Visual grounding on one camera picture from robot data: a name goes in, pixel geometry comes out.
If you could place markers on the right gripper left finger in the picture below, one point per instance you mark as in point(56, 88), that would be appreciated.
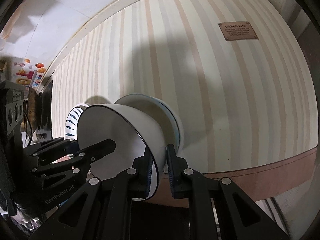
point(100, 209)

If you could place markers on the white bowl red flowers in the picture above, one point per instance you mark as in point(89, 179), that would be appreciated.
point(132, 130)

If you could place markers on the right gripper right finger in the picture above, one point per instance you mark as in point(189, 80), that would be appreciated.
point(219, 209)

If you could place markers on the white plate blue stripes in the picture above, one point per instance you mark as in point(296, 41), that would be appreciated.
point(73, 119)

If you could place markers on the striped table mat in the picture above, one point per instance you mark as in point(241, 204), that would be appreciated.
point(248, 107)

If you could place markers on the colourful wall sticker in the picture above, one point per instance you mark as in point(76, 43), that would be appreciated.
point(26, 72)

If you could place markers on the brown mat label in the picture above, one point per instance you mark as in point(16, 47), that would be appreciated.
point(234, 31)

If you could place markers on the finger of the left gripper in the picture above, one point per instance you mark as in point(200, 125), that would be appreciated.
point(88, 155)
point(52, 149)

